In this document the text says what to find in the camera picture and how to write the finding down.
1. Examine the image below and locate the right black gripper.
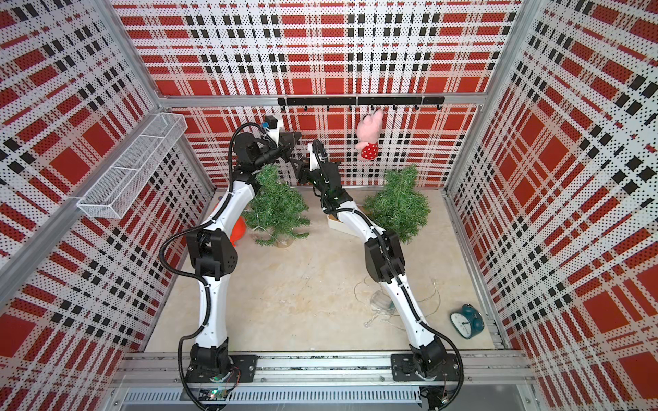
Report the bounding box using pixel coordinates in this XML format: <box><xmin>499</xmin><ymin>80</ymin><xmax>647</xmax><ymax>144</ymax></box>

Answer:
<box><xmin>290</xmin><ymin>155</ymin><xmax>329</xmax><ymax>197</ymax></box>

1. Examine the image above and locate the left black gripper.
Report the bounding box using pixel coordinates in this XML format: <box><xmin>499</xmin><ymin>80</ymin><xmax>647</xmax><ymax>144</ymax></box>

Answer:
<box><xmin>252</xmin><ymin>129</ymin><xmax>300</xmax><ymax>169</ymax></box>

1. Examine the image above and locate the clear star string light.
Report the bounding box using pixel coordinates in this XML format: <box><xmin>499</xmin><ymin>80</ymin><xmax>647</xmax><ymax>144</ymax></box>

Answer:
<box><xmin>251</xmin><ymin>148</ymin><xmax>320</xmax><ymax>248</ymax></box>

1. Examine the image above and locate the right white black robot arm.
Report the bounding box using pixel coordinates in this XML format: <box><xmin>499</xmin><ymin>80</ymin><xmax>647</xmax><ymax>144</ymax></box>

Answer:
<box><xmin>291</xmin><ymin>140</ymin><xmax>464</xmax><ymax>387</ymax></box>

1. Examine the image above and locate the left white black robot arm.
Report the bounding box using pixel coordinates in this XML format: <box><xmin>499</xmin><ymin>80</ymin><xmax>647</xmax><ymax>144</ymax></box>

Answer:
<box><xmin>159</xmin><ymin>116</ymin><xmax>301</xmax><ymax>384</ymax></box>

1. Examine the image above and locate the left small green christmas tree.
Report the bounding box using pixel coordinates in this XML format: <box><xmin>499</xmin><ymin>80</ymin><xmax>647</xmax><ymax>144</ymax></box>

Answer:
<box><xmin>242</xmin><ymin>163</ymin><xmax>312</xmax><ymax>248</ymax></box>

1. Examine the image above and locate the small green christmas tree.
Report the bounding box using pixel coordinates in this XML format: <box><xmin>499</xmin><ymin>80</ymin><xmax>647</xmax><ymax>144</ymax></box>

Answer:
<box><xmin>363</xmin><ymin>165</ymin><xmax>431</xmax><ymax>243</ymax></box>
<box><xmin>242</xmin><ymin>163</ymin><xmax>312</xmax><ymax>248</ymax></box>

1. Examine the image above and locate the right small green christmas tree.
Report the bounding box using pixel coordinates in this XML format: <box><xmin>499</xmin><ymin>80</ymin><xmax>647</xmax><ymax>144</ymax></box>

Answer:
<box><xmin>363</xmin><ymin>165</ymin><xmax>431</xmax><ymax>243</ymax></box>

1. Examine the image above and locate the white tissue box wooden lid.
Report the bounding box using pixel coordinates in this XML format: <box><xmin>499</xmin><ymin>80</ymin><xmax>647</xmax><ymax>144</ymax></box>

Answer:
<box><xmin>327</xmin><ymin>215</ymin><xmax>360</xmax><ymax>237</ymax></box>

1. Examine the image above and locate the pink pig plush toy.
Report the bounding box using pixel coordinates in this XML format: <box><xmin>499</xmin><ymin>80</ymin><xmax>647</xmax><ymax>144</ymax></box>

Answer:
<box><xmin>355</xmin><ymin>110</ymin><xmax>384</xmax><ymax>161</ymax></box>

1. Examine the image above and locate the red shark plush toy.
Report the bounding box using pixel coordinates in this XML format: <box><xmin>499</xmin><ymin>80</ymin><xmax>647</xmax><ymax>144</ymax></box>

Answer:
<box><xmin>230</xmin><ymin>217</ymin><xmax>247</xmax><ymax>246</ymax></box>

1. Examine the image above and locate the teal alarm clock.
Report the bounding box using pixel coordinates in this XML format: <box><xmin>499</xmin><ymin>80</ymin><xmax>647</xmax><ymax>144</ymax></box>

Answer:
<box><xmin>449</xmin><ymin>304</ymin><xmax>485</xmax><ymax>339</ymax></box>

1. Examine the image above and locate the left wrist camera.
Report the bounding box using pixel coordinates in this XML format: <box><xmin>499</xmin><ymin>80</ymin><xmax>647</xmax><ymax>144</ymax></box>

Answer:
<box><xmin>261</xmin><ymin>115</ymin><xmax>284</xmax><ymax>147</ymax></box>

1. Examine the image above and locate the black wall hook rail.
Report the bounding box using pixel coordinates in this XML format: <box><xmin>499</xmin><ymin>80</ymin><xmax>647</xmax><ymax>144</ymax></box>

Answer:
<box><xmin>278</xmin><ymin>96</ymin><xmax>446</xmax><ymax>110</ymax></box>

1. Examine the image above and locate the right clear string light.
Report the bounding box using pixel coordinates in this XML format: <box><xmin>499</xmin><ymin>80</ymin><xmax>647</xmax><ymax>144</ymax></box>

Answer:
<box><xmin>353</xmin><ymin>276</ymin><xmax>441</xmax><ymax>332</ymax></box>

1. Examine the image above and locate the white wire mesh basket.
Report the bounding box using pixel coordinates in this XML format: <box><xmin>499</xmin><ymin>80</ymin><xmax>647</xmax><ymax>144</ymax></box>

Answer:
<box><xmin>77</xmin><ymin>112</ymin><xmax>187</xmax><ymax>219</ymax></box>

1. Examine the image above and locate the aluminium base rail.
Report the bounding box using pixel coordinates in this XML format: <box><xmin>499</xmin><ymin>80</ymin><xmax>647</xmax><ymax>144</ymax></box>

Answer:
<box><xmin>110</xmin><ymin>350</ymin><xmax>536</xmax><ymax>407</ymax></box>

